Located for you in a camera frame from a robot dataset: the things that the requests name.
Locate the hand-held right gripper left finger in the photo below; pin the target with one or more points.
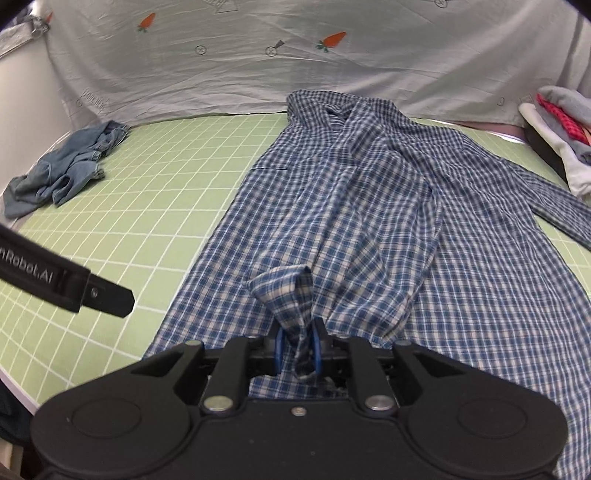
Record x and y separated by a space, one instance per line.
278 346

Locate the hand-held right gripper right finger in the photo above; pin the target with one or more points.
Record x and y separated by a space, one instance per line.
317 346

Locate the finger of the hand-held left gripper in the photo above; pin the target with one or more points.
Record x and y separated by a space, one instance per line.
108 297

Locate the blue plaid shirt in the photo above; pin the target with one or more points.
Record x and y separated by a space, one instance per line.
369 221

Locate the blue denim garment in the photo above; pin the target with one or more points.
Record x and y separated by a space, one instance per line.
60 175

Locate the grey carrot print curtain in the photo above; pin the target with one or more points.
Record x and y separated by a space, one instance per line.
300 60

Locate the white folded sheet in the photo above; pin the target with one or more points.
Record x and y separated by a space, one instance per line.
561 152

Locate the red garment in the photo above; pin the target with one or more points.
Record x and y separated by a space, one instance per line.
561 117

